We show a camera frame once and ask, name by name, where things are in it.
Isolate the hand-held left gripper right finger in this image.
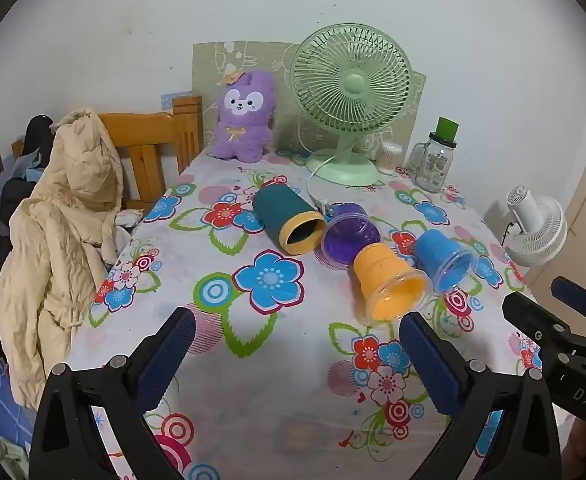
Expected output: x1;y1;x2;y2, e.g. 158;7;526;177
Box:
398;311;566;480

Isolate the purple plush bunny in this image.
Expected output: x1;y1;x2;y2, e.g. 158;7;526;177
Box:
208;71;278;163

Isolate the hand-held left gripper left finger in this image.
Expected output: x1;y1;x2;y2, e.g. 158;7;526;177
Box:
29;306;197;480

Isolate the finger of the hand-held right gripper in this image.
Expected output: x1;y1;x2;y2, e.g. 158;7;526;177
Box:
502;291;586;361
550;276;586;332

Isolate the green desk fan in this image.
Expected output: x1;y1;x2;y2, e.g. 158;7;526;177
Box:
290;24;414;187

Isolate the cotton swab container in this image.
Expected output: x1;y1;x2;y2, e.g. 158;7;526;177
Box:
377;141;404;176

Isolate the black clothing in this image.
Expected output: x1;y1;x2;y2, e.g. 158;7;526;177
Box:
23;115;54;162

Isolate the wooden chair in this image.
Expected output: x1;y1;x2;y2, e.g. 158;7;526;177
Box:
12;96;204;211

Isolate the white fan cable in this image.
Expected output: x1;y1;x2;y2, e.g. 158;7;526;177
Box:
306;152;334;217

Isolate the small white cloth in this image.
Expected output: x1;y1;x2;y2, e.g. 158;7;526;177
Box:
115;207;144;228

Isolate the white clip fan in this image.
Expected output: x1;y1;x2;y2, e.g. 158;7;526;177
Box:
502;185;568;267

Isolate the beige padded jacket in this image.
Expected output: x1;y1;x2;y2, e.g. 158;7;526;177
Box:
0;107;124;411

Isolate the purple plastic cup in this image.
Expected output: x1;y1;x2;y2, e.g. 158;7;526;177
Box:
321;202;381;267

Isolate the blue plastic cup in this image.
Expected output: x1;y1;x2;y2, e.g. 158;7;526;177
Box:
414;230;476;296

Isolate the floral tablecloth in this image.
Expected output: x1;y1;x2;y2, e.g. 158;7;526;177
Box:
68;147;548;480

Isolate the orange plastic cup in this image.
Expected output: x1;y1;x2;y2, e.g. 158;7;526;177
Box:
353;242;434;323

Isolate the glass mug with green lid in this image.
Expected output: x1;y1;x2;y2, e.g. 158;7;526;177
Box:
409;116;458;193

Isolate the blue checked bedding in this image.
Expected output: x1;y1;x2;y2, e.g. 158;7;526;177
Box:
0;355;38;463

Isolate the teal cup with yellow rim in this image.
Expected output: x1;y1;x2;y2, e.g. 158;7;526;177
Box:
252;182;328;256

